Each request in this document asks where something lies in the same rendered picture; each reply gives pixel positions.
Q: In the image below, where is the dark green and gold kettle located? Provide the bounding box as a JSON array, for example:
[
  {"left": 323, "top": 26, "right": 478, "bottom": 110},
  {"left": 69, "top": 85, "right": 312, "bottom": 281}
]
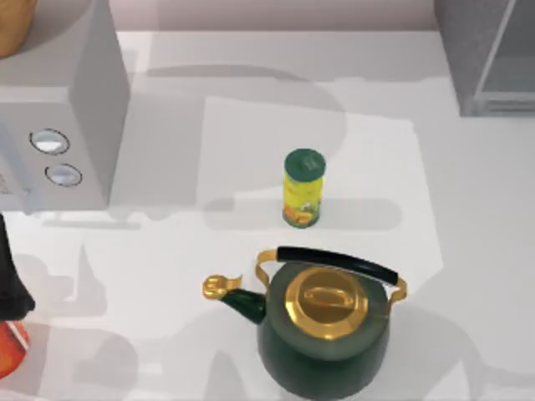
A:
[{"left": 202, "top": 246, "right": 408, "bottom": 401}]

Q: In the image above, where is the grey cabinet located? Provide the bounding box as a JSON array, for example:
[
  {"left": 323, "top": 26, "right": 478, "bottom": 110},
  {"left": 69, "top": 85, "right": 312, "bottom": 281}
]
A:
[{"left": 432, "top": 0, "right": 535, "bottom": 119}]

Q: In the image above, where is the yellow and green can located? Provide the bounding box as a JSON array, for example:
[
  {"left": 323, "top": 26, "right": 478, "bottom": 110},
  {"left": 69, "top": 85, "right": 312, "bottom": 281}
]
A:
[{"left": 281, "top": 148, "right": 327, "bottom": 230}]

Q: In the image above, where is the orange and red can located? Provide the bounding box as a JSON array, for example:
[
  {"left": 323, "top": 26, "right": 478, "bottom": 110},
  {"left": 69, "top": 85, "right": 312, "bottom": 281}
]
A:
[{"left": 0, "top": 319, "right": 32, "bottom": 380}]

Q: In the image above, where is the brown wooden basket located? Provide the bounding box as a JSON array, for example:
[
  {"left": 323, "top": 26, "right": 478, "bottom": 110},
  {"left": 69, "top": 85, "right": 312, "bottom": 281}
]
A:
[{"left": 0, "top": 0, "right": 35, "bottom": 58}]

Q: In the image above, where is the round microwave knob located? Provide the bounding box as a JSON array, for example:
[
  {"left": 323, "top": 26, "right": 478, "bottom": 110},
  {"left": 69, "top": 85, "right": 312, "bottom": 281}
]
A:
[
  {"left": 28, "top": 128, "right": 71, "bottom": 155},
  {"left": 44, "top": 163, "right": 84, "bottom": 188}
]

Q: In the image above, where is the pale microwave oven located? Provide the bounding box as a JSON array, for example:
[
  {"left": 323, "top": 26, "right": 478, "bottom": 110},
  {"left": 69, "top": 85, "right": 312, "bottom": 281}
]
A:
[{"left": 0, "top": 0, "right": 131, "bottom": 215}]

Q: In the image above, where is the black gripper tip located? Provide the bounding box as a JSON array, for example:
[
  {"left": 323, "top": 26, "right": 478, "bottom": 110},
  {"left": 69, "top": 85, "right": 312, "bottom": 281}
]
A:
[{"left": 0, "top": 211, "right": 36, "bottom": 322}]

